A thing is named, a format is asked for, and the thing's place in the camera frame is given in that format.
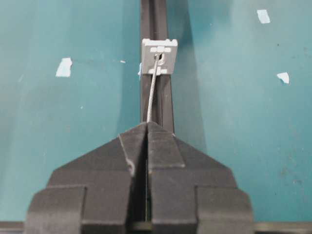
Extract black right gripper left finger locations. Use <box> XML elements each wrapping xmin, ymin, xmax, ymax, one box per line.
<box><xmin>25</xmin><ymin>123</ymin><xmax>147</xmax><ymax>234</ymax></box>

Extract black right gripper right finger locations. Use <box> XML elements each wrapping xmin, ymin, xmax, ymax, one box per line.
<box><xmin>147</xmin><ymin>122</ymin><xmax>254</xmax><ymax>234</ymax></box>

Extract thin grey steel wire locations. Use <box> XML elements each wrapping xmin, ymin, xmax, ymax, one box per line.
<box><xmin>147</xmin><ymin>54</ymin><xmax>164</xmax><ymax>122</ymax></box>

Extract grey metal fitting with hole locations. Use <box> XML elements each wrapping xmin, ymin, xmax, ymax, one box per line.
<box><xmin>140</xmin><ymin>39</ymin><xmax>178</xmax><ymax>76</ymax></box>

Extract blue tape piece lower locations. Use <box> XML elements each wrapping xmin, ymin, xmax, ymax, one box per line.
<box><xmin>56</xmin><ymin>58</ymin><xmax>73</xmax><ymax>78</ymax></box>

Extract blue tape piece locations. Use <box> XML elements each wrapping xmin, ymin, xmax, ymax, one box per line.
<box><xmin>277</xmin><ymin>72</ymin><xmax>290</xmax><ymax>84</ymax></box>
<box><xmin>256</xmin><ymin>9</ymin><xmax>271</xmax><ymax>24</ymax></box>
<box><xmin>56</xmin><ymin>58</ymin><xmax>73</xmax><ymax>78</ymax></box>

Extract blue tape piece middle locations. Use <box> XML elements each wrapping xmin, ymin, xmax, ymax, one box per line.
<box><xmin>277</xmin><ymin>72</ymin><xmax>290</xmax><ymax>84</ymax></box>

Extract blue tape piece far left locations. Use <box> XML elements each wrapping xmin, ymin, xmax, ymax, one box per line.
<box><xmin>256</xmin><ymin>9</ymin><xmax>271</xmax><ymax>24</ymax></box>

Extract lower black aluminium rail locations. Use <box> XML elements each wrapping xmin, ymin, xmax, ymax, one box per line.
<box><xmin>139</xmin><ymin>0</ymin><xmax>176</xmax><ymax>136</ymax></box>

